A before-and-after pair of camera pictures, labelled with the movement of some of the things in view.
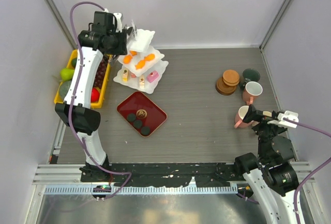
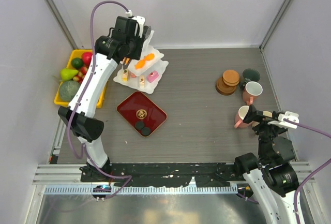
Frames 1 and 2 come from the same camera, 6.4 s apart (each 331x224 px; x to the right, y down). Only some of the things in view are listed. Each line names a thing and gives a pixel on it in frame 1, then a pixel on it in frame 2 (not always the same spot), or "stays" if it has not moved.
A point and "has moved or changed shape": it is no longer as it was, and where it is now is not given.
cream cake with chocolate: [141, 81] stays
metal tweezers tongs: [132, 31] has moved or changed shape
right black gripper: [252, 113] stays
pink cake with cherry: [152, 76] stays
